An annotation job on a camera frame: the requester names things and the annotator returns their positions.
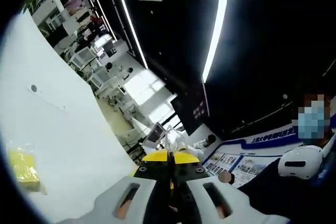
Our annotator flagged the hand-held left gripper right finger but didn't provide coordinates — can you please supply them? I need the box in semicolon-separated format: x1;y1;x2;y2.
172;150;289;224

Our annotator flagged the long ceiling light strip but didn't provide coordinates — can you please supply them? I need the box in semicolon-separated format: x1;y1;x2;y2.
112;0;149;69
201;0;232;83

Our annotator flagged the white screen stand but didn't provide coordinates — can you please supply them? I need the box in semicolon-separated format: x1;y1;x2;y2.
145;123;166;147

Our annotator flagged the clear plastic bag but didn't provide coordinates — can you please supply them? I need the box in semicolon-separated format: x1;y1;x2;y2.
163;125;188;154

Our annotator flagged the square yellow silicone block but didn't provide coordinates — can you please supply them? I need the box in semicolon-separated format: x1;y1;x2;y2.
7;147;41;190

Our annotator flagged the white worn device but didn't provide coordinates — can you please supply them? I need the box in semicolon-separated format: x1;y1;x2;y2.
277;144;324;180

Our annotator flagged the white cabinet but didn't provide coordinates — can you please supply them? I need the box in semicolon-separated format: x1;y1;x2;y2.
69;47;97;69

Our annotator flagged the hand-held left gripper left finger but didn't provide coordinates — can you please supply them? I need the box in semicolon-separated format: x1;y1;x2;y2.
89;149;174;224

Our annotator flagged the black wall screen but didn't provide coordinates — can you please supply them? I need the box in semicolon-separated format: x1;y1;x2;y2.
170;82;211;136

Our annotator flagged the person in dark clothes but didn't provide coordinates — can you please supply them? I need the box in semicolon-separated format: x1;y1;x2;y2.
236;155;336;224

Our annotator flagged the blue wall poster board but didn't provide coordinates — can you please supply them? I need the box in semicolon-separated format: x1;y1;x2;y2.
202;126;305;188

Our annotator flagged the square yellow sponge in wrap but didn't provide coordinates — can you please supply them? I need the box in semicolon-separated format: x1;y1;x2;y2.
6;142;49;196

